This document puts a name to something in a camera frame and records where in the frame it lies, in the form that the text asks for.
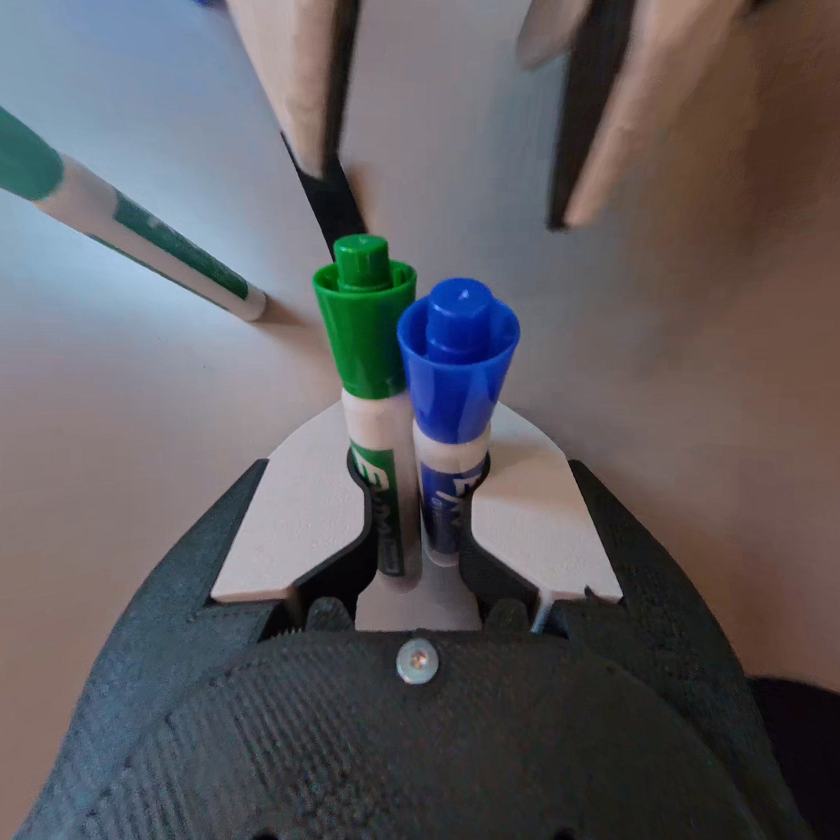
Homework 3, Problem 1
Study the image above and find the black hook-and-loop strap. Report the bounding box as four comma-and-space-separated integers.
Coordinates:
281, 131, 368, 260

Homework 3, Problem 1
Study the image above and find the green dry erase marker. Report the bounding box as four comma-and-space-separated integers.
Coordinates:
311, 234, 421, 592
0, 105, 268, 322

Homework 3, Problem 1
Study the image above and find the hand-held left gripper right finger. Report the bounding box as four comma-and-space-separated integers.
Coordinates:
459, 402, 624, 608

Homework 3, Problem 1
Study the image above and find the blue dry erase marker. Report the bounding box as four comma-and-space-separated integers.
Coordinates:
397, 277, 521, 568

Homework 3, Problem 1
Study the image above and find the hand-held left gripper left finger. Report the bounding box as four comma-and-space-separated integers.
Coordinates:
210, 402, 367, 605

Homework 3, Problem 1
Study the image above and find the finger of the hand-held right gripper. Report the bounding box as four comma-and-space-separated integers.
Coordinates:
226, 0, 362, 182
546, 0, 756, 232

